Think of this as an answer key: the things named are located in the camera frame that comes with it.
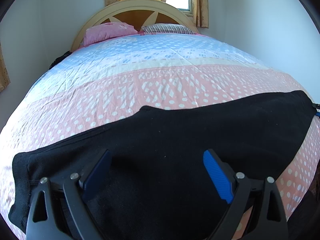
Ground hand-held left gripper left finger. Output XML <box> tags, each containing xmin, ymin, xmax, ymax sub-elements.
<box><xmin>25</xmin><ymin>149</ymin><xmax>112</xmax><ymax>240</ymax></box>

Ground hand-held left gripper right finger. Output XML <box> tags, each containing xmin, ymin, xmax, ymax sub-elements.
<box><xmin>203</xmin><ymin>149</ymin><xmax>288</xmax><ymax>240</ymax></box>

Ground black pants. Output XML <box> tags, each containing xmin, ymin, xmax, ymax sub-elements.
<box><xmin>8</xmin><ymin>90</ymin><xmax>316</xmax><ymax>240</ymax></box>

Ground polka dot bed sheet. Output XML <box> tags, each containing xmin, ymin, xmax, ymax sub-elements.
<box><xmin>0</xmin><ymin>32</ymin><xmax>320</xmax><ymax>240</ymax></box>

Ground dark cloth beside bed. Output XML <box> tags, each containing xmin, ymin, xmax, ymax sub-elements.
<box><xmin>48</xmin><ymin>51</ymin><xmax>72</xmax><ymax>70</ymax></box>

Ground long yellow floral curtain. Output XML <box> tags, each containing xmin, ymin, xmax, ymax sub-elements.
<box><xmin>0</xmin><ymin>39</ymin><xmax>11</xmax><ymax>93</ymax></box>

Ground pink pillow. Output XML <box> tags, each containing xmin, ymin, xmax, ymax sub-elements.
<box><xmin>83</xmin><ymin>22</ymin><xmax>138</xmax><ymax>46</ymax></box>

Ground striped pillow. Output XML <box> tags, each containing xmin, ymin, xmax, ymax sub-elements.
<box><xmin>141</xmin><ymin>23</ymin><xmax>198</xmax><ymax>35</ymax></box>

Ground narrow yellow curtain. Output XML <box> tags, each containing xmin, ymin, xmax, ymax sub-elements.
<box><xmin>191</xmin><ymin>0</ymin><xmax>209</xmax><ymax>29</ymax></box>

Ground arched wooden headboard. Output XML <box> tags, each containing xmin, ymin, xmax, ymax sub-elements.
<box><xmin>71</xmin><ymin>0</ymin><xmax>200</xmax><ymax>52</ymax></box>

